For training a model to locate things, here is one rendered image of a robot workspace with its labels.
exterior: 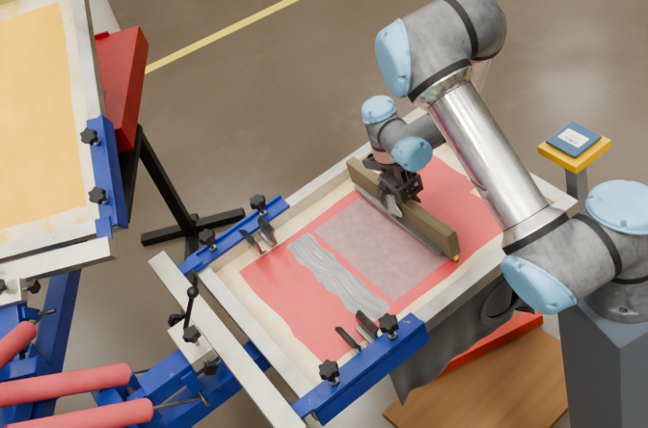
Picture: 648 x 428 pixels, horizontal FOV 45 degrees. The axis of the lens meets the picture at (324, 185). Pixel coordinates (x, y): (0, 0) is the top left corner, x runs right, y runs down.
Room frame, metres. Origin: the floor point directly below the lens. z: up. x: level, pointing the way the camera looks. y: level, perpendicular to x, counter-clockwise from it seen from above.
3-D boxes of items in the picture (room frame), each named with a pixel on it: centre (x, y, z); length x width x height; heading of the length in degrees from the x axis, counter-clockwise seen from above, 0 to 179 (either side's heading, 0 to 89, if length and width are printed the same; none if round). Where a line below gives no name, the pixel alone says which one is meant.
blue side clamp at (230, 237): (1.52, 0.25, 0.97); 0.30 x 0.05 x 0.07; 111
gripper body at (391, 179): (1.36, -0.17, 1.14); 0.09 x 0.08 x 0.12; 21
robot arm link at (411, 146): (1.27, -0.21, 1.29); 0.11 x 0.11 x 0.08; 13
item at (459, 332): (1.20, -0.19, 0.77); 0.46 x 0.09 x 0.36; 111
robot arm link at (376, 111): (1.36, -0.17, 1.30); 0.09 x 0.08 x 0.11; 13
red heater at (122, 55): (2.37, 0.69, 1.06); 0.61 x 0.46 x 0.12; 171
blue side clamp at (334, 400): (1.00, 0.05, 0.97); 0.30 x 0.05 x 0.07; 111
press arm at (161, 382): (1.14, 0.45, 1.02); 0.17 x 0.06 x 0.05; 111
